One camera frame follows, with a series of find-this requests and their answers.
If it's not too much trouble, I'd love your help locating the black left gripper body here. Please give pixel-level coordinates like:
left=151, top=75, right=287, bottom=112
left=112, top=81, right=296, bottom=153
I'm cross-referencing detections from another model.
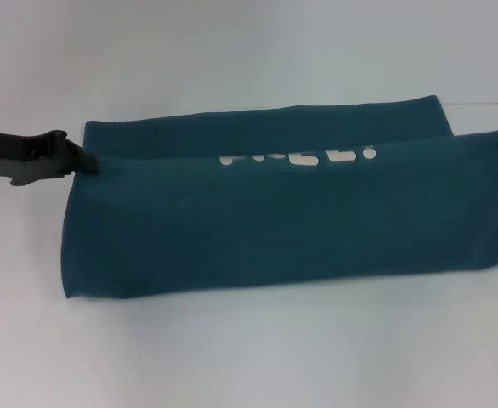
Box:
left=0, top=128, right=80, bottom=188

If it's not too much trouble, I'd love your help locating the blue shirt with FREE print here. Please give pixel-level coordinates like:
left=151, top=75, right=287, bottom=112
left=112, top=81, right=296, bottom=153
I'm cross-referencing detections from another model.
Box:
left=59, top=93, right=498, bottom=300

